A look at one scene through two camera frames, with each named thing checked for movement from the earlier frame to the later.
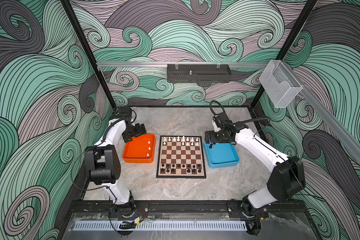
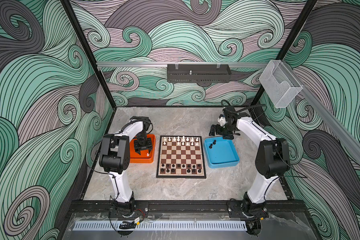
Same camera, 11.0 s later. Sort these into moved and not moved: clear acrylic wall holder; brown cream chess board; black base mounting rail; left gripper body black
Moved: left gripper body black
Not moved: brown cream chess board; clear acrylic wall holder; black base mounting rail
